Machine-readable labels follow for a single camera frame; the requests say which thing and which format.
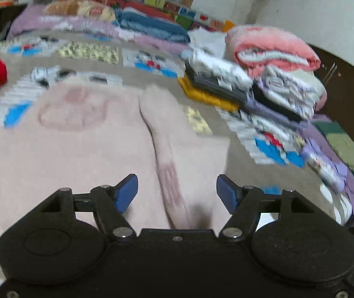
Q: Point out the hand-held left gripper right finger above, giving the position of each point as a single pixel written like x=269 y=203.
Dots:
x=226 y=193

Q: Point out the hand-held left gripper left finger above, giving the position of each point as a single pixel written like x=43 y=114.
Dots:
x=126 y=193

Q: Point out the pale pink sweater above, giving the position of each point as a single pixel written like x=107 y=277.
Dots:
x=71 y=149

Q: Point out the white and lilac folded clothes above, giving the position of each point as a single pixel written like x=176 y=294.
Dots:
x=292 y=93

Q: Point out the yellow folded garment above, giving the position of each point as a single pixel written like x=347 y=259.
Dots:
x=205 y=96

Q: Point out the lilac printed garment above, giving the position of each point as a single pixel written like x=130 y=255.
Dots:
x=321 y=163

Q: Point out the black folded garment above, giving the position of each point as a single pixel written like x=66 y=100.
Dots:
x=214 y=85

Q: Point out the white printed folded garment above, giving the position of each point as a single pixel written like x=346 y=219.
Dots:
x=217 y=66

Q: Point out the cartoon patchwork bed blanket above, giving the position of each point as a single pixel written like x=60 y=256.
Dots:
x=102 y=68

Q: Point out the purple and green patchwork blanket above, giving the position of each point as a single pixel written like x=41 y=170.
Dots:
x=348 y=149

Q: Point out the white crumpled cloth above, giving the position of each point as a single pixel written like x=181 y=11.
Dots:
x=208 y=40

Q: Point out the pink and white folded blanket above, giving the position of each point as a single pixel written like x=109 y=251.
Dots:
x=270 y=45

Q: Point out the blue folded quilt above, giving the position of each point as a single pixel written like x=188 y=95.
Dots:
x=155 y=26

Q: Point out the dark wooden bed frame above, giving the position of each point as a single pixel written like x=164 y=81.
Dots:
x=348 y=93

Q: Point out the colourful foam wall mat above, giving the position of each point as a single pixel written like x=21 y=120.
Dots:
x=152 y=1

